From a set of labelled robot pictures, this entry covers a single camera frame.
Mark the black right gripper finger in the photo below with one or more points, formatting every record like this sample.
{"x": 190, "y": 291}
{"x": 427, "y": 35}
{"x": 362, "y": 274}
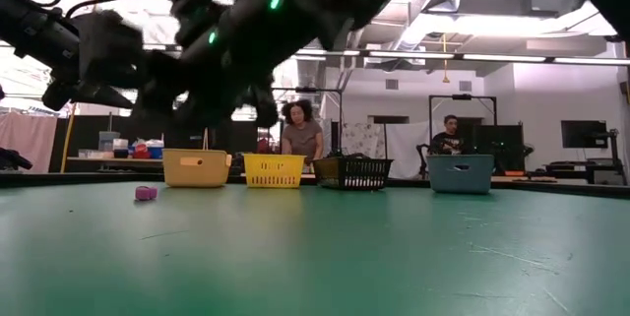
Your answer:
{"x": 266, "y": 107}
{"x": 157, "y": 104}

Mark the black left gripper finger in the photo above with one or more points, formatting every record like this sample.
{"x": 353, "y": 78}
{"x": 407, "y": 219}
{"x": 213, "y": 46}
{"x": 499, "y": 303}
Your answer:
{"x": 88, "y": 95}

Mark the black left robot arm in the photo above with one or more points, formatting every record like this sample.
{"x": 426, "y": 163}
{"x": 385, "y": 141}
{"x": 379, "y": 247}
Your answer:
{"x": 34, "y": 30}

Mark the person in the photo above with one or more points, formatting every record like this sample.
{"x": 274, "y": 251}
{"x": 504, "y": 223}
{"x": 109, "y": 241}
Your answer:
{"x": 301, "y": 136}
{"x": 448, "y": 143}

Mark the blue container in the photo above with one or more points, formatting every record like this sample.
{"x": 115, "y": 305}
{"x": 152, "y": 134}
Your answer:
{"x": 156, "y": 152}

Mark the grey storage box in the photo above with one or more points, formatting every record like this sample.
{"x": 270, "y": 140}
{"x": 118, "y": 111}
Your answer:
{"x": 108, "y": 140}

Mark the red container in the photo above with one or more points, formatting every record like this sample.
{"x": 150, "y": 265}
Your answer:
{"x": 141, "y": 150}

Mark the yellow plastic basket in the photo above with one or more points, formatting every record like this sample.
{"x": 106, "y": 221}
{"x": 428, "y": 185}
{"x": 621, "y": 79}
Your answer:
{"x": 274, "y": 170}

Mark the wooden side table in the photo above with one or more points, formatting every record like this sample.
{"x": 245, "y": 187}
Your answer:
{"x": 98, "y": 159}

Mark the pink curtain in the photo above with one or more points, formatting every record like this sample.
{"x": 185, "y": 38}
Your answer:
{"x": 34, "y": 131}

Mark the orange plastic basket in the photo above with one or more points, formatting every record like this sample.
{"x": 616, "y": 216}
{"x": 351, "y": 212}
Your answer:
{"x": 197, "y": 168}

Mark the black plastic basket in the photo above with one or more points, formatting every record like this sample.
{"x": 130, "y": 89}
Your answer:
{"x": 352, "y": 174}

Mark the white hanging sheet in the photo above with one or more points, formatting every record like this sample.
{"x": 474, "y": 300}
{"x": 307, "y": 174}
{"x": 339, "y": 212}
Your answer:
{"x": 401, "y": 148}

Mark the green table mat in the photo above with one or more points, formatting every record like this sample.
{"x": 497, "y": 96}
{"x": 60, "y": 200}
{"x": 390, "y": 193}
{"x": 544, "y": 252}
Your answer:
{"x": 394, "y": 267}

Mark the blue plastic basket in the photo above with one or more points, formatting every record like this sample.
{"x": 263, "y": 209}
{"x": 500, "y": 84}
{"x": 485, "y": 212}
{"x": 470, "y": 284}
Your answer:
{"x": 460, "y": 175}

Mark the ceiling light strip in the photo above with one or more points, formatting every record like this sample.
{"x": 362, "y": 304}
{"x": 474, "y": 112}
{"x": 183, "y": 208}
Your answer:
{"x": 507, "y": 58}

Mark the black desk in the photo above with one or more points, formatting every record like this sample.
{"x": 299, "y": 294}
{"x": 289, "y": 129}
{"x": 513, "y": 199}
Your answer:
{"x": 571, "y": 166}

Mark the black computer monitor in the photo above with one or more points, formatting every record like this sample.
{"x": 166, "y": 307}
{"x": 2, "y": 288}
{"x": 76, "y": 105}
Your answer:
{"x": 583, "y": 134}

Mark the black monitor stand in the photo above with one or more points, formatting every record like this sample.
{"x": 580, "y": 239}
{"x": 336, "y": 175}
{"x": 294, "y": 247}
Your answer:
{"x": 614, "y": 153}

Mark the black partition wall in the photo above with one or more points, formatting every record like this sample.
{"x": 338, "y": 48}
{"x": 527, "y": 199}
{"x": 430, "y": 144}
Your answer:
{"x": 88, "y": 134}

